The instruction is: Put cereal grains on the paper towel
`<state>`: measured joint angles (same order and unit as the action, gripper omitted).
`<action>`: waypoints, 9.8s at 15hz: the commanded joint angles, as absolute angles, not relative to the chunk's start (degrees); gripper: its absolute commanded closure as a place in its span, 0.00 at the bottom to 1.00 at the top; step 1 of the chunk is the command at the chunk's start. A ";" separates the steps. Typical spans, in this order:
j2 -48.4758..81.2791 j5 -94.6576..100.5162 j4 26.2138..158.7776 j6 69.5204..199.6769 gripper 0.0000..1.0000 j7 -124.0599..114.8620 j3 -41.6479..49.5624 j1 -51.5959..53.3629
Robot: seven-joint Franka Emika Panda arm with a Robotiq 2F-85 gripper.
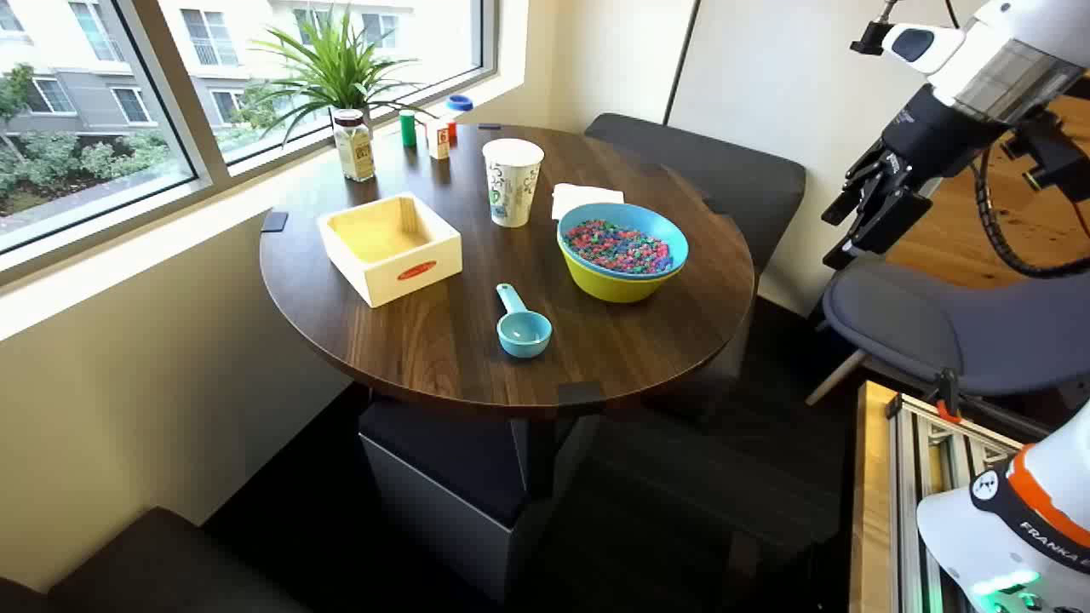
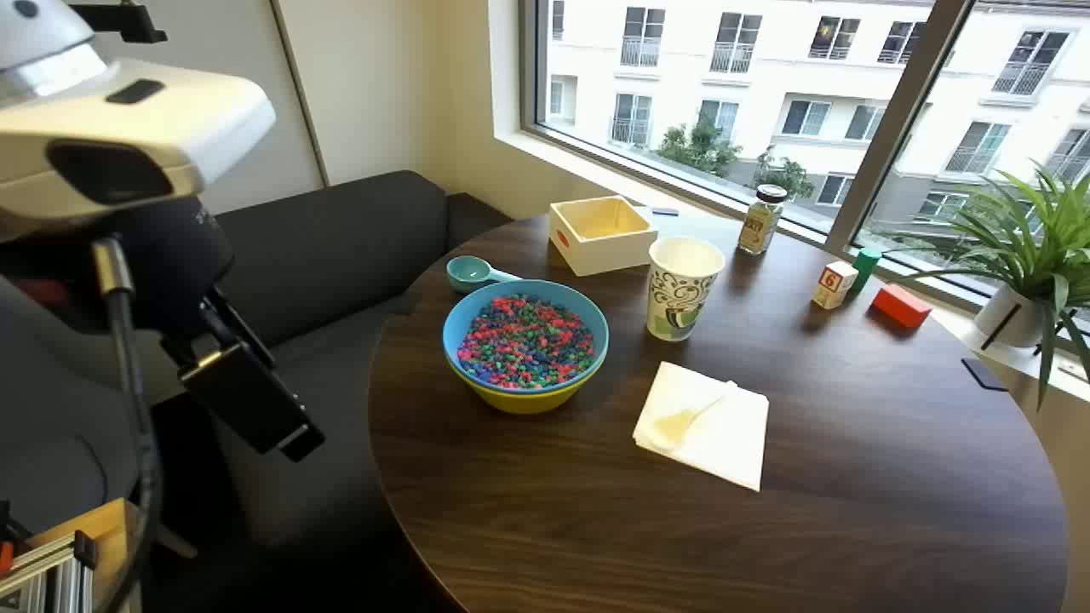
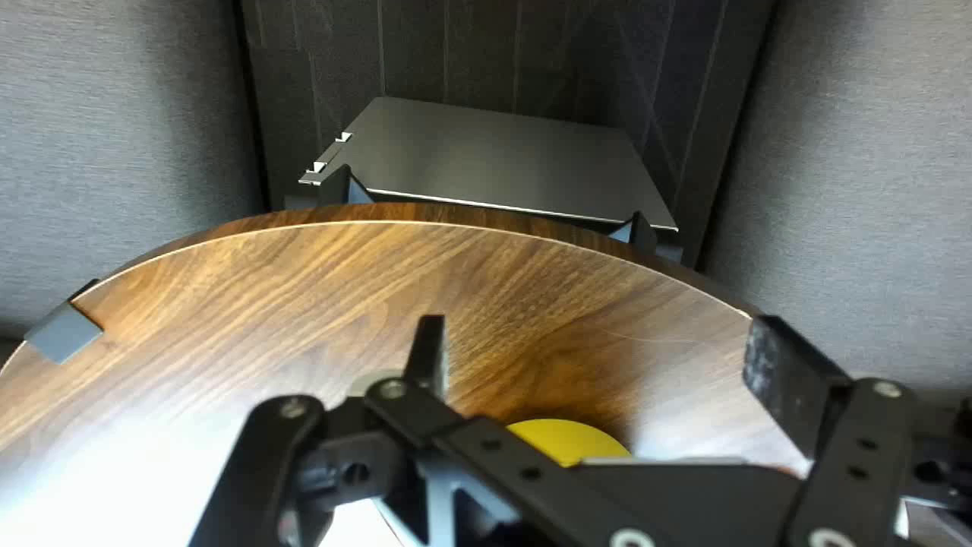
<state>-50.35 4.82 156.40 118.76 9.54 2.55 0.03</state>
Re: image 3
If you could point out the yellow blue cereal bowl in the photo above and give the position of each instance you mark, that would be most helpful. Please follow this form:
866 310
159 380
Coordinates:
567 441

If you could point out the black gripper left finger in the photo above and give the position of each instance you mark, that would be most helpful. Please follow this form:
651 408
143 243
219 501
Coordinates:
304 458

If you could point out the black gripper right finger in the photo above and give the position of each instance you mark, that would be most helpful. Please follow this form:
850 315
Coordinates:
859 458

